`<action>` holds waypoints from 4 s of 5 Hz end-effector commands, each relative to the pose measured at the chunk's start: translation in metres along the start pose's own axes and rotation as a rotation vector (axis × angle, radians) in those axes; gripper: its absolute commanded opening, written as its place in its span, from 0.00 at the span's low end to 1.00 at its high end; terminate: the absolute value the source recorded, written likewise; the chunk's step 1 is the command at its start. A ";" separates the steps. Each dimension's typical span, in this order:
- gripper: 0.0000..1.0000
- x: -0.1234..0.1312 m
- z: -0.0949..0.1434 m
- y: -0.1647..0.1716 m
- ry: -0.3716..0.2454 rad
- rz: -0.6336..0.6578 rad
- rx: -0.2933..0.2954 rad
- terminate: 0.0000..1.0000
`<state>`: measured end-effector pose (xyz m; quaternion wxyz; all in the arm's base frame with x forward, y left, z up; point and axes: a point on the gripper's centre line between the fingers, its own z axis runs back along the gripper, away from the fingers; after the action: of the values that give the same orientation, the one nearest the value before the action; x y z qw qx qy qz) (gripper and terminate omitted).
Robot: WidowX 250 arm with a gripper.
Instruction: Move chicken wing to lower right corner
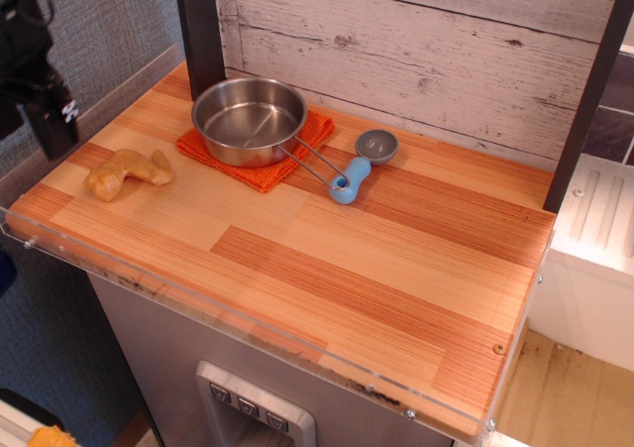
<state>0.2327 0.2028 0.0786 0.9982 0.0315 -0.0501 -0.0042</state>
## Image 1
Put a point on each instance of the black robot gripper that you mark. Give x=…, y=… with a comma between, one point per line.
x=31, y=90

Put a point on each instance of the clear acrylic edge guard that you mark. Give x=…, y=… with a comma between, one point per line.
x=418, y=315

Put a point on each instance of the stainless steel pot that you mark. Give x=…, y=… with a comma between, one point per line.
x=253, y=122

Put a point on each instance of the grey toy fridge cabinet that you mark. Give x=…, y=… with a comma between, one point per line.
x=163, y=348

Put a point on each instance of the orange knitted cloth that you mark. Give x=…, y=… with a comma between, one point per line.
x=314, y=132

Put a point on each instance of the yellow object bottom left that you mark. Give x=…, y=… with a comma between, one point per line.
x=50, y=436

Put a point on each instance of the blue grey ice cream scoop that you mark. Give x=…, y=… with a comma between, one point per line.
x=374, y=148

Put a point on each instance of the silver water dispenser panel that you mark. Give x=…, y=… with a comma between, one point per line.
x=240, y=413

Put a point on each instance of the white toy sink unit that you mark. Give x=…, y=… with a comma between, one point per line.
x=584, y=296

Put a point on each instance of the dark right frame post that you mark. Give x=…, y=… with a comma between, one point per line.
x=604, y=61

